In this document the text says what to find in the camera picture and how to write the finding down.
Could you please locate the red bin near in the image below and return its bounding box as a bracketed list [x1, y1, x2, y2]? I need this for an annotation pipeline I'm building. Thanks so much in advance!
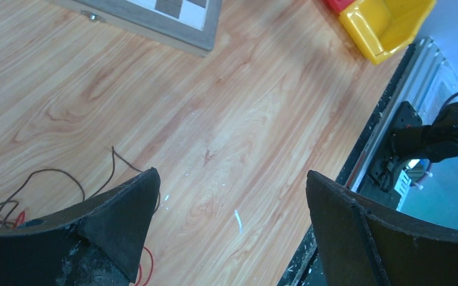
[324, 0, 355, 14]

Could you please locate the aluminium frame rail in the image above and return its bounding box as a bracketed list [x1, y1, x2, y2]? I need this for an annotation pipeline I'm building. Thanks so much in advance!
[337, 36, 458, 209]

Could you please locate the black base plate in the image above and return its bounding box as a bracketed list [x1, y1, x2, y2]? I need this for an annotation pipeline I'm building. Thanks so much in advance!
[276, 43, 458, 286]

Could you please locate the brown cable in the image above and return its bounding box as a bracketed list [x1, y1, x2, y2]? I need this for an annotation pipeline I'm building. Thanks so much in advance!
[0, 147, 162, 231]

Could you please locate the yellow bin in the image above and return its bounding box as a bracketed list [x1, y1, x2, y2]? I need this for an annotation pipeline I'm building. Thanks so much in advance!
[339, 0, 437, 65]

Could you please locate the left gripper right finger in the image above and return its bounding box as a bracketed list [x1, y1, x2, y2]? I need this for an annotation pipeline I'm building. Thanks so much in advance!
[306, 170, 458, 285]

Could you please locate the small white scrap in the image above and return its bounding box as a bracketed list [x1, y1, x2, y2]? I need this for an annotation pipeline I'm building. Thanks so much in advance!
[234, 209, 243, 234]

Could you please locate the checkered chessboard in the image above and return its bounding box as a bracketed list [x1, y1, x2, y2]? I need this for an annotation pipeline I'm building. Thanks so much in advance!
[50, 0, 222, 57]

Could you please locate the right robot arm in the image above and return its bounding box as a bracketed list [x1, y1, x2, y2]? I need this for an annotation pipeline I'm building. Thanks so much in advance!
[391, 102, 458, 163]

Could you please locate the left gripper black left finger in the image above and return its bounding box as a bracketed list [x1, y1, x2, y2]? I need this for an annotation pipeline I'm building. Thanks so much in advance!
[0, 168, 160, 285]

